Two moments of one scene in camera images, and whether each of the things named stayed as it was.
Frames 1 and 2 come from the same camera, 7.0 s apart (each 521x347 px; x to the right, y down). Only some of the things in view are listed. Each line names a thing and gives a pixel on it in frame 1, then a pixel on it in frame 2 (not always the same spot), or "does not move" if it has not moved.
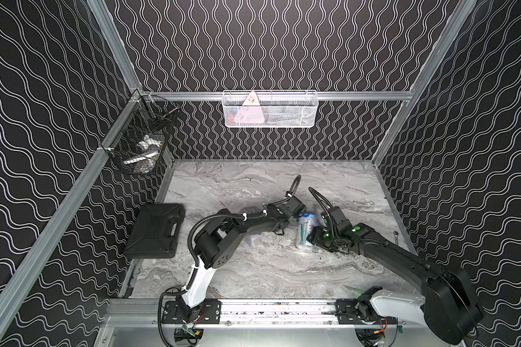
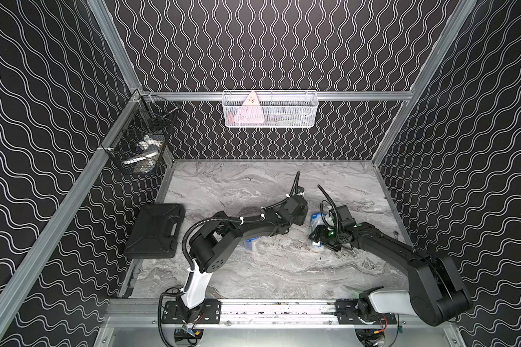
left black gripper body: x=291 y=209 does not move
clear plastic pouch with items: x=305 y=223 -> x=318 y=219
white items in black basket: x=147 y=150 does not move
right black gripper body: x=324 y=238 does not move
